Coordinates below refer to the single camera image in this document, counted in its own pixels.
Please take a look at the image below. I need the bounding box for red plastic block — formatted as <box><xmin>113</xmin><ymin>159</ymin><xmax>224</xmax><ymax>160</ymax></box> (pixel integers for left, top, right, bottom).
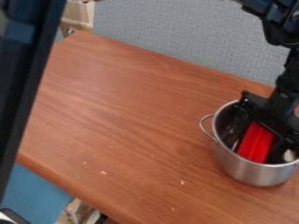
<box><xmin>237</xmin><ymin>122</ymin><xmax>274</xmax><ymax>163</ymax></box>

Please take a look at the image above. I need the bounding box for light wooden furniture piece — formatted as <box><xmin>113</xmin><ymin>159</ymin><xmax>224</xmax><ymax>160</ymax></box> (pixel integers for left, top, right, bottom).
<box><xmin>59</xmin><ymin>0</ymin><xmax>94</xmax><ymax>37</ymax></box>

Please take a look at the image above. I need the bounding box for dark blue arm link foreground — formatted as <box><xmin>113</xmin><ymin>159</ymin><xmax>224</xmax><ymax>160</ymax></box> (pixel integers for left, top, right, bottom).
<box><xmin>0</xmin><ymin>0</ymin><xmax>66</xmax><ymax>200</ymax></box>

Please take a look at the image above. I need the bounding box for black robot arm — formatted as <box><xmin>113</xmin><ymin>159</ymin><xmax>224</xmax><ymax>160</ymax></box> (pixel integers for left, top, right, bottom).
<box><xmin>236</xmin><ymin>0</ymin><xmax>299</xmax><ymax>164</ymax></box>

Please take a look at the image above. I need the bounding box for wooden frame under table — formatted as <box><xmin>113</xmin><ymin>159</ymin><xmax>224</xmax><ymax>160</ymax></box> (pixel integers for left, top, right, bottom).
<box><xmin>54</xmin><ymin>199</ymin><xmax>99</xmax><ymax>224</ymax></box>

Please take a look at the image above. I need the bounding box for stainless steel pot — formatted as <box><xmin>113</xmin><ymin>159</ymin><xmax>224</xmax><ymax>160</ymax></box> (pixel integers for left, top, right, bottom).
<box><xmin>198</xmin><ymin>101</ymin><xmax>299</xmax><ymax>187</ymax></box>

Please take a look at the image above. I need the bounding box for dark object bottom corner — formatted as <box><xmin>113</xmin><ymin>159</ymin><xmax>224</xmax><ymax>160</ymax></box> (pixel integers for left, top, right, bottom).
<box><xmin>0</xmin><ymin>208</ymin><xmax>30</xmax><ymax>224</ymax></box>

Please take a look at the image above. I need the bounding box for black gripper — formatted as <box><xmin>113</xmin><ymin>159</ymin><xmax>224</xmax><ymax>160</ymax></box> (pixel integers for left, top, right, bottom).
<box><xmin>222</xmin><ymin>75</ymin><xmax>299</xmax><ymax>165</ymax></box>

